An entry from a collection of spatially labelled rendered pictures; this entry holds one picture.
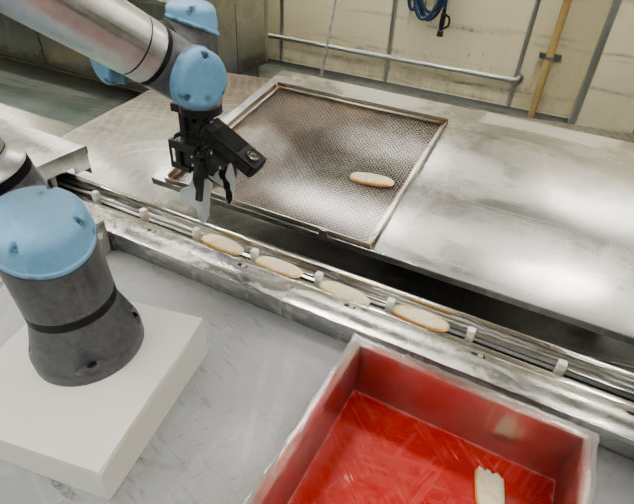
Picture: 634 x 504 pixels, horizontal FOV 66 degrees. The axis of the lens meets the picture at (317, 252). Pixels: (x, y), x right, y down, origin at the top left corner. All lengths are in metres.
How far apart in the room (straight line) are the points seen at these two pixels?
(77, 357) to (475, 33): 4.11
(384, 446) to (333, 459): 0.07
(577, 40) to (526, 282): 3.57
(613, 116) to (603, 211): 3.10
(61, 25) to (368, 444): 0.61
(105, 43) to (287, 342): 0.51
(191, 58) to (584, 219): 0.81
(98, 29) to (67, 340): 0.37
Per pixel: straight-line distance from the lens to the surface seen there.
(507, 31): 4.43
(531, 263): 0.98
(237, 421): 0.74
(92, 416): 0.71
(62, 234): 0.62
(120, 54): 0.61
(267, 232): 1.08
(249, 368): 0.80
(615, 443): 0.82
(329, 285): 0.88
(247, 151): 0.85
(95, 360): 0.73
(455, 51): 4.53
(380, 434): 0.73
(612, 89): 4.17
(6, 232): 0.64
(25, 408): 0.75
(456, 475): 0.73
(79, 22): 0.59
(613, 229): 1.11
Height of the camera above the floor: 1.43
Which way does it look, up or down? 36 degrees down
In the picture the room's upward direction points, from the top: 4 degrees clockwise
